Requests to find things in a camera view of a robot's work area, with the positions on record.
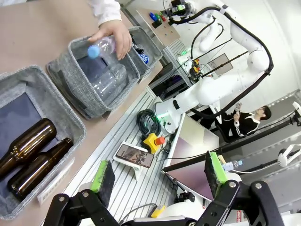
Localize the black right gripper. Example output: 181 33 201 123
164 0 191 18

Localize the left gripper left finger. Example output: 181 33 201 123
44 160 121 226

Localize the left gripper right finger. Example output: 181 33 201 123
197 150 285 226

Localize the crushed black can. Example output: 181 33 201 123
131 35 145 55

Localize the blue and white can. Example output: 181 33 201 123
138 53 150 65

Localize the brown glass bottle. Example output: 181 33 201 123
0 117 58 178
7 137 74 201

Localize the small clear plastic bottle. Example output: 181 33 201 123
87 35 117 59

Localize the large clear plastic bottle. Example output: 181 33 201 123
90 63 129 100

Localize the person's left forearm white sleeve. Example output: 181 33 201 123
88 0 122 27

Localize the grey fabric basket for cans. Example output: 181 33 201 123
127 26 164 79

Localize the grey fabric basket for bottles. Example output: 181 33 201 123
0 65 87 221

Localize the grey fabric basket for plastic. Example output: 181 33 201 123
46 35 141 120

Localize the person's left hand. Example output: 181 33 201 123
87 19 133 61

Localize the tiny clear water bottle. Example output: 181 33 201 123
221 160 244 172

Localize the wooden board with coloured blocks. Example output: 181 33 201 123
135 8 181 48

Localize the grey flat monitor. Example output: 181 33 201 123
161 113 220 202

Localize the white phone stand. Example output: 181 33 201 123
112 140 151 182

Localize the black smartphone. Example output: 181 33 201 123
116 144 155 168

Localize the black boom pole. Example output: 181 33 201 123
162 113 301 174

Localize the white Bottle label sign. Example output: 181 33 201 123
37 157 76 204

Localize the seated person in black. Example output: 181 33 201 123
215 102 272 143

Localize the yellow plug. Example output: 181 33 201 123
150 204 166 218

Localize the yellow emergency stop button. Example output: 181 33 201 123
142 133 166 153

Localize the black tripod stand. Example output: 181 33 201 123
187 50 250 82

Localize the aluminium slotted frame table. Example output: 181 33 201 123
63 39 189 226

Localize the white clamp mount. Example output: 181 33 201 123
277 143 301 168

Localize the black cable coil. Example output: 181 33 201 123
136 108 163 136

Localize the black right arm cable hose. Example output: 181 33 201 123
188 4 275 118

